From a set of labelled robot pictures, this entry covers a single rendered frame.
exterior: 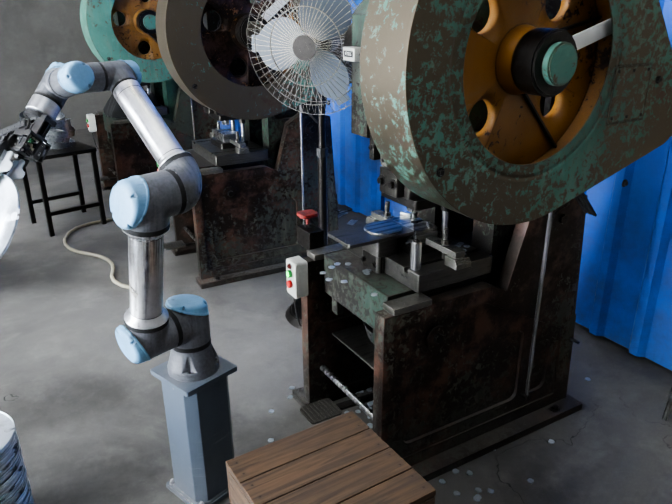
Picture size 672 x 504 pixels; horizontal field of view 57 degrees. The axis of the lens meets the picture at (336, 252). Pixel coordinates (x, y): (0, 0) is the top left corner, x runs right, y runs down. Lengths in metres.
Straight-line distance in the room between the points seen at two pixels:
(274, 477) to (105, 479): 0.80
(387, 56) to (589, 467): 1.57
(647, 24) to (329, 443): 1.41
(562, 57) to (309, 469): 1.18
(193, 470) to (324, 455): 0.49
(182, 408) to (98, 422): 0.71
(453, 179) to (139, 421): 1.57
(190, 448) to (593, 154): 1.44
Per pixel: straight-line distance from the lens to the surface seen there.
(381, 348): 1.86
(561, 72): 1.60
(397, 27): 1.40
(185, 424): 1.95
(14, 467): 2.07
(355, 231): 2.00
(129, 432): 2.49
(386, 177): 1.98
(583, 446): 2.47
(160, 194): 1.52
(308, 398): 2.46
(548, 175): 1.74
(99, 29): 4.67
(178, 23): 3.01
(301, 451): 1.75
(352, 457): 1.73
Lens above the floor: 1.47
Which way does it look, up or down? 22 degrees down
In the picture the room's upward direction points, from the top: straight up
